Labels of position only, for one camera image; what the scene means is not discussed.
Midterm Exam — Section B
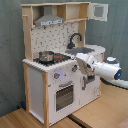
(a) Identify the grey ice dispenser panel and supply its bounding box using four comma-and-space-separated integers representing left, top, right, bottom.
87, 75, 95, 83

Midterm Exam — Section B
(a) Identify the black toy faucet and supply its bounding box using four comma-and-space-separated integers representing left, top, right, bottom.
66, 32, 83, 50

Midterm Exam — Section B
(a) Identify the wooden toy kitchen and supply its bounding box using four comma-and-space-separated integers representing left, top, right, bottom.
22, 2, 105, 127

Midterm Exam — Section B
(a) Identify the grey cabinet door handle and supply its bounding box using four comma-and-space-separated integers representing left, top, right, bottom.
82, 76, 86, 90

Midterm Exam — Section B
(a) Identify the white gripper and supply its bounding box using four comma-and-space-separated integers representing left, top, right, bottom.
76, 53, 97, 75

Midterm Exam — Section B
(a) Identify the oven door with window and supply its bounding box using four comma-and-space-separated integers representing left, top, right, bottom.
56, 85, 74, 111

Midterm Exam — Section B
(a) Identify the grey sink basin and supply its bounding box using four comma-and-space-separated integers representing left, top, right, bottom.
65, 47, 95, 55

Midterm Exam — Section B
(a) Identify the silver cooking pot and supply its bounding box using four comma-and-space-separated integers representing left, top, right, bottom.
39, 51, 54, 62

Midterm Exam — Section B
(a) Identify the grey range hood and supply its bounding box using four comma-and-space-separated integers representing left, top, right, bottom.
35, 5, 64, 27

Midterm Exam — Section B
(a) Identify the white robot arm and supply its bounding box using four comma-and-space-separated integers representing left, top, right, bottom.
76, 53, 128, 90

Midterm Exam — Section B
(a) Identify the black stovetop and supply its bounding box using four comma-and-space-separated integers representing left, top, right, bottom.
34, 53, 70, 66

